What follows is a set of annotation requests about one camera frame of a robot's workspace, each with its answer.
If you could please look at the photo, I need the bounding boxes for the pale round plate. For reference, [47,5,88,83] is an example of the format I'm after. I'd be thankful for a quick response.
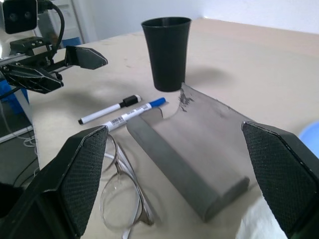
[298,121,319,160]

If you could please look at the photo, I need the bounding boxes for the black plastic cup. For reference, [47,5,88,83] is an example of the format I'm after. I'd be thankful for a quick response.
[141,16,192,93]

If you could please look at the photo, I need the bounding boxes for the grey glasses case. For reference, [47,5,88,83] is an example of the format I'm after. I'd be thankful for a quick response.
[126,82,251,223]

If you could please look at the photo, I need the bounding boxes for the white tissue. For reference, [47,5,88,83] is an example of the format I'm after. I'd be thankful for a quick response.
[235,191,290,239]

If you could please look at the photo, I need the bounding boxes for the thin white cable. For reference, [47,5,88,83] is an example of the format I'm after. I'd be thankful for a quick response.
[4,119,38,150]

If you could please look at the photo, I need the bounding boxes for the blue box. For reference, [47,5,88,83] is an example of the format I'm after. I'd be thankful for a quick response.
[0,81,30,116]

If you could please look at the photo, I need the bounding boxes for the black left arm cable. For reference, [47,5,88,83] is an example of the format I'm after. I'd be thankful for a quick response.
[37,0,65,54]

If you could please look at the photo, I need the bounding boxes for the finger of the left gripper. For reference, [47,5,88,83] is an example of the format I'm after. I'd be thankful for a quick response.
[0,65,64,95]
[65,45,109,71]

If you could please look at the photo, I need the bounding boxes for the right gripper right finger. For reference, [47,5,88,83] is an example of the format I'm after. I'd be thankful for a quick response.
[241,121,319,239]

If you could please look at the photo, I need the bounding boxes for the black capped white marker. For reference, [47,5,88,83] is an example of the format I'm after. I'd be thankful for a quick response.
[77,94,142,125]

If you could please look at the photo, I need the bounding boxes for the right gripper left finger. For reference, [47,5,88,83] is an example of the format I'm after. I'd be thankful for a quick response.
[0,125,110,239]

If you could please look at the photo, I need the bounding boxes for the clear frame eyeglasses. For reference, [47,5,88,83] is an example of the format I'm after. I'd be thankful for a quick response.
[98,133,157,239]

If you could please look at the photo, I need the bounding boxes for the blue capped white marker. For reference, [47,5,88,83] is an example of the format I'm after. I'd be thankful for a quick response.
[101,97,167,131]

